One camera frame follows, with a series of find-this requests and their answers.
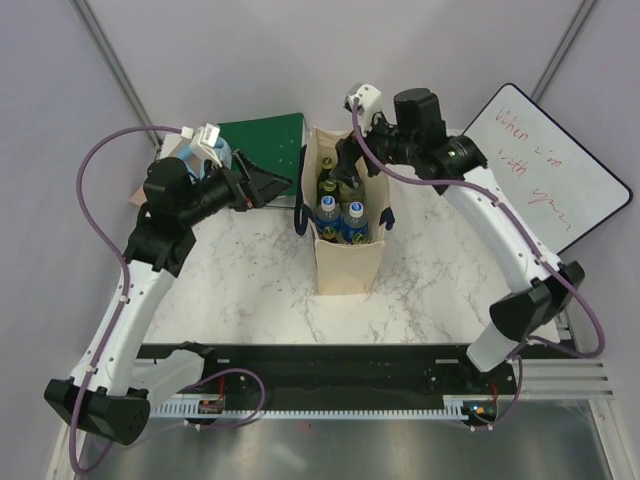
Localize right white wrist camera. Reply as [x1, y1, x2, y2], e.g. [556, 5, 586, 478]
[343, 83, 382, 136]

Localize beige canvas tote bag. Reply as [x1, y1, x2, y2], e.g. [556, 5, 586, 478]
[294, 128, 395, 295]

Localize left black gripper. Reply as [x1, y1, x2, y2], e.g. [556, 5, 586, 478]
[178, 150, 293, 227]

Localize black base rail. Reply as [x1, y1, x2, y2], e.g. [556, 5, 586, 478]
[137, 342, 517, 401]

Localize white cable duct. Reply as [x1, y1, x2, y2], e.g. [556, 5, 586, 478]
[150, 395, 495, 420]

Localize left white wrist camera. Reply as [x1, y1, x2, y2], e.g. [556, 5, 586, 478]
[178, 123, 222, 165]

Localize white whiteboard black frame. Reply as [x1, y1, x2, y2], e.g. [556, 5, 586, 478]
[464, 83, 633, 253]

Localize clear green-capped bottle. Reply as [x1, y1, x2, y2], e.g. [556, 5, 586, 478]
[338, 173, 365, 208]

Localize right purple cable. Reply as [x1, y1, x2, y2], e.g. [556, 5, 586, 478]
[351, 97, 607, 359]

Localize light blue headphones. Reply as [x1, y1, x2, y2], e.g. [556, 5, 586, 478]
[175, 138, 233, 179]

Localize purple cable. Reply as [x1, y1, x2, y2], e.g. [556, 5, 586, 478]
[68, 125, 184, 475]
[351, 97, 607, 359]

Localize blue-capped water bottle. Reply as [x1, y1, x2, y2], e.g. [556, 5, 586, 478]
[315, 195, 341, 243]
[341, 202, 370, 245]

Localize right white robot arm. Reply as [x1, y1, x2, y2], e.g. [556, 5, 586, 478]
[334, 83, 585, 394]

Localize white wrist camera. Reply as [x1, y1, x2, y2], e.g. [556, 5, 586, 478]
[343, 83, 382, 136]
[178, 123, 222, 165]

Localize green ring binder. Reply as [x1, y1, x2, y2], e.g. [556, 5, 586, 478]
[220, 113, 307, 209]

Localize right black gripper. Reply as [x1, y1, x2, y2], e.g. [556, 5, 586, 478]
[330, 105, 418, 191]

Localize green Perrier glass bottle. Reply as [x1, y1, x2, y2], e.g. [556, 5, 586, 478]
[317, 157, 334, 185]

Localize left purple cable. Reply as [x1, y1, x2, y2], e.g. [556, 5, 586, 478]
[68, 125, 184, 475]

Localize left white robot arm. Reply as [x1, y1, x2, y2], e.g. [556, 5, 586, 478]
[44, 150, 293, 445]

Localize pink brown notebook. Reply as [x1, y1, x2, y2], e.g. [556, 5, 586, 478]
[129, 186, 146, 207]

